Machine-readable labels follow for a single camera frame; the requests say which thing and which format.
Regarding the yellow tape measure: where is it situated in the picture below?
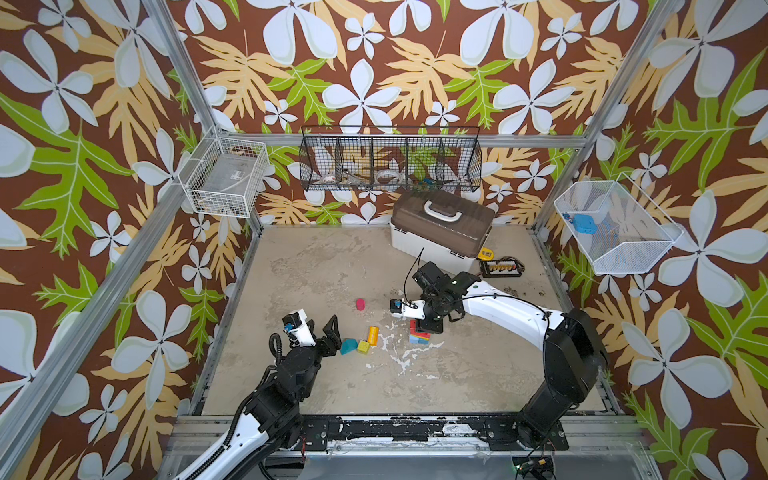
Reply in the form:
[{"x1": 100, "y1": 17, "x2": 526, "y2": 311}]
[{"x1": 477, "y1": 247, "x2": 495, "y2": 262}]

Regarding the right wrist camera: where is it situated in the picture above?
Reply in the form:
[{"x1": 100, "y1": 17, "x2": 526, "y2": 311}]
[{"x1": 389, "y1": 299, "x2": 426, "y2": 320}]

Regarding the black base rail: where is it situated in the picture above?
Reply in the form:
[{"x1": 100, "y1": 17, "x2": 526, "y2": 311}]
[{"x1": 299, "y1": 412, "x2": 569, "y2": 452}]

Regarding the blue object in basket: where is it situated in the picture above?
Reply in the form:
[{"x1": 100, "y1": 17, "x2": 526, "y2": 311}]
[{"x1": 570, "y1": 214, "x2": 598, "y2": 235}]

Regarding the white toolbox brown lid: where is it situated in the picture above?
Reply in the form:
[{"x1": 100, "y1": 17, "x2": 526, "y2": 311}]
[{"x1": 390, "y1": 190, "x2": 495, "y2": 273}]

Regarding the orange supermarket block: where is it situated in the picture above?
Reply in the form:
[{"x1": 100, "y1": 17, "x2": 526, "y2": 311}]
[{"x1": 367, "y1": 326, "x2": 379, "y2": 346}]

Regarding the aluminium frame post right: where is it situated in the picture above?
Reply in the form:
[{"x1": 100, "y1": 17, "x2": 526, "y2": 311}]
[{"x1": 531, "y1": 0, "x2": 684, "y2": 234}]

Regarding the teal roof block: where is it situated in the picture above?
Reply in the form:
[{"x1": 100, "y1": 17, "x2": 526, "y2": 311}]
[{"x1": 340, "y1": 339, "x2": 358, "y2": 355}]

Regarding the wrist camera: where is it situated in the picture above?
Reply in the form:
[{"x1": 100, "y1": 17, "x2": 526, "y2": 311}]
[
  {"x1": 282, "y1": 309, "x2": 316, "y2": 348},
  {"x1": 389, "y1": 299, "x2": 426, "y2": 320}
]

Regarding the white wire basket left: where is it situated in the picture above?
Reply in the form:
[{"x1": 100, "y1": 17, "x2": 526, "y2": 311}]
[{"x1": 179, "y1": 137, "x2": 270, "y2": 218}]

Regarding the black wire basket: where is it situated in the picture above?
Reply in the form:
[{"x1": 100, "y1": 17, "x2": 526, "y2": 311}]
[{"x1": 298, "y1": 125, "x2": 483, "y2": 194}]

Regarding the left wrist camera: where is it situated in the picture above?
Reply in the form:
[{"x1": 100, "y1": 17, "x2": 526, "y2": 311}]
[{"x1": 282, "y1": 309, "x2": 316, "y2": 348}]

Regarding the aluminium frame post left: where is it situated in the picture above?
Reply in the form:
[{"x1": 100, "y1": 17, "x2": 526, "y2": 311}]
[{"x1": 142, "y1": 1, "x2": 263, "y2": 236}]

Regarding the white wire basket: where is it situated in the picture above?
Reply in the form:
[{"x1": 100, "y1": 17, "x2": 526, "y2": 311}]
[
  {"x1": 179, "y1": 137, "x2": 270, "y2": 218},
  {"x1": 555, "y1": 174, "x2": 683, "y2": 276}
]

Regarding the aluminium frame post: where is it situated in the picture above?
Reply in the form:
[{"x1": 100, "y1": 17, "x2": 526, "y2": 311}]
[
  {"x1": 142, "y1": 1, "x2": 263, "y2": 236},
  {"x1": 531, "y1": 0, "x2": 684, "y2": 234}
]

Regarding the white wire basket right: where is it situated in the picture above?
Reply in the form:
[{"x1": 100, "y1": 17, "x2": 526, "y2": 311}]
[{"x1": 555, "y1": 174, "x2": 683, "y2": 276}]

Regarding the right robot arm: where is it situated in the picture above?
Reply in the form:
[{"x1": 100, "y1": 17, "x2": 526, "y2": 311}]
[{"x1": 390, "y1": 262, "x2": 608, "y2": 449}]

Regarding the red rectangular block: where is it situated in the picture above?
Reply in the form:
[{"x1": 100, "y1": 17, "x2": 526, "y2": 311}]
[{"x1": 410, "y1": 320, "x2": 426, "y2": 334}]

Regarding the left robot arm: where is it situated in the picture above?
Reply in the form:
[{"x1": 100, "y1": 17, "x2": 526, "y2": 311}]
[{"x1": 176, "y1": 309, "x2": 343, "y2": 479}]

